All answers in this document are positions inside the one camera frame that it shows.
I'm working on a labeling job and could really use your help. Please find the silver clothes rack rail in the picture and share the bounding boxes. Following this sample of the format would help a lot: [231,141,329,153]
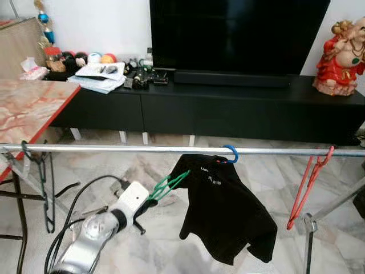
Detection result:
[0,144,365,158]

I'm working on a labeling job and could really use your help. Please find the stack of white papers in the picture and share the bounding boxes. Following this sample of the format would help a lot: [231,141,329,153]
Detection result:
[67,61,127,95]

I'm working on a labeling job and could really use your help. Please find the red hanger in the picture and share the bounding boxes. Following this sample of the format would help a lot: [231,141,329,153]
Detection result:
[286,145,336,231]

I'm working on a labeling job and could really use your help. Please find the blue gold trophy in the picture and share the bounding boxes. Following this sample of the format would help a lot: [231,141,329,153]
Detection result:
[33,0,56,46]

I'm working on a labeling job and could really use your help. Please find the black electronic gadgets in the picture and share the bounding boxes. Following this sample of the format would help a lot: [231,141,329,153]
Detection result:
[123,54,171,90]

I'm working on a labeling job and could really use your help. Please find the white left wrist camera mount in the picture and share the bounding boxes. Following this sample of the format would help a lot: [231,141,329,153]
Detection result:
[116,181,151,225]

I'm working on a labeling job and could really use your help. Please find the pink tissue pack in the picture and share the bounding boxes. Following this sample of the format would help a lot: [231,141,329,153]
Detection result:
[20,56,50,80]

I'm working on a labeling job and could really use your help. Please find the jar with red lid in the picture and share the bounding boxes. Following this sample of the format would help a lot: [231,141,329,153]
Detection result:
[44,46,64,73]

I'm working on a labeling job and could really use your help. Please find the small clear bottle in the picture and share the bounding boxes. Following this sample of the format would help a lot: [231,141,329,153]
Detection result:
[144,49,155,68]

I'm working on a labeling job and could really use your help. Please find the green plastic hanger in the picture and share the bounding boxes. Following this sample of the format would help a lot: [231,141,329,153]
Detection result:
[148,170,191,202]

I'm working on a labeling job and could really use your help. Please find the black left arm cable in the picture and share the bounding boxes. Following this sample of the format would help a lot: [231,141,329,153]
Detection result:
[44,174,131,274]

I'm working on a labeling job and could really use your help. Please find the black flat screen TV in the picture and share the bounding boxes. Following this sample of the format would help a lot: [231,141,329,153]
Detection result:
[149,0,331,74]

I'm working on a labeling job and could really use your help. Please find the light wooden cabinet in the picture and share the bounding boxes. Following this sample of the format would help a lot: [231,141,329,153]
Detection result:
[0,17,47,80]

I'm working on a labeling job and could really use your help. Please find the black shirt with white print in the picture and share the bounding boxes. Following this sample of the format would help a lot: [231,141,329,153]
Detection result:
[179,153,278,266]

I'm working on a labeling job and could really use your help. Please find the black folding table frame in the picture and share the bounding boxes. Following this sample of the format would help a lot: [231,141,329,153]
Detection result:
[0,171,80,274]

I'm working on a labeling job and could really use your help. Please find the red laughing Buddha statue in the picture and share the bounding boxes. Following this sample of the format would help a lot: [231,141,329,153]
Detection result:
[313,17,365,96]

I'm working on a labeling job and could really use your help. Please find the black TV console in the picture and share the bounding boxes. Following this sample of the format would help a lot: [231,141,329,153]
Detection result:
[50,73,365,147]

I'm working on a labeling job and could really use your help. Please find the marble table with red edge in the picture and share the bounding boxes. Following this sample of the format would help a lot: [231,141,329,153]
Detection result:
[0,79,81,183]

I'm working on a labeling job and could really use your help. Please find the black hanger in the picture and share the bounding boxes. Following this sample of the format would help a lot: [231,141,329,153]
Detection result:
[21,140,58,235]

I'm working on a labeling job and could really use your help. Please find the blue hanger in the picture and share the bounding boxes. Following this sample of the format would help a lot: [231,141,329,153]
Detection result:
[222,144,240,165]

